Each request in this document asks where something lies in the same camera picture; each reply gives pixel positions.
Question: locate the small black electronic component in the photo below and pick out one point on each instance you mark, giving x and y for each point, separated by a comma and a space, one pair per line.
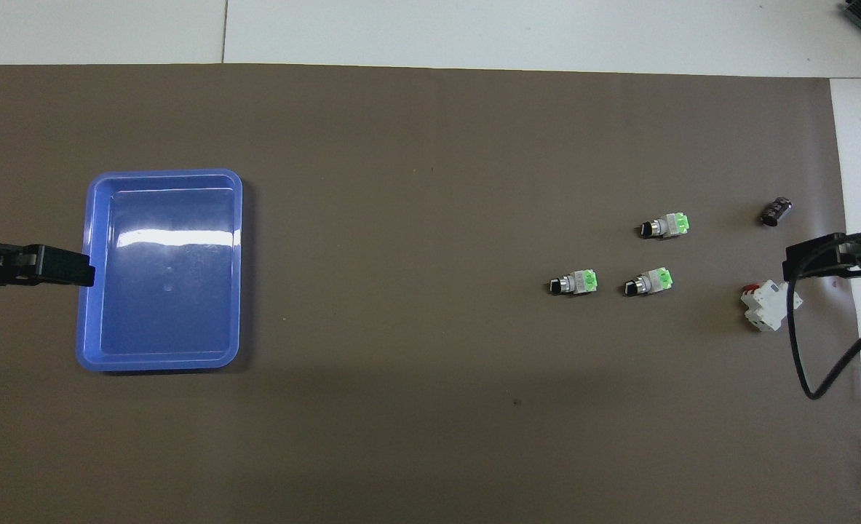
776, 211

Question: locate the blue plastic tray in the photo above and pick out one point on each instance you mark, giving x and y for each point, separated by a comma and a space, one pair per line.
168, 306

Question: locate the white circuit breaker red lever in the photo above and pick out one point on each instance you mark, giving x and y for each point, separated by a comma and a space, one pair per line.
765, 309

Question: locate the green and grey rotary switch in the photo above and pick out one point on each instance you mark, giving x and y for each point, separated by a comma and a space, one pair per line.
669, 225
579, 282
654, 282

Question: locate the brown table mat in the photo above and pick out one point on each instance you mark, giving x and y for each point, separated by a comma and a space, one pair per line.
415, 327

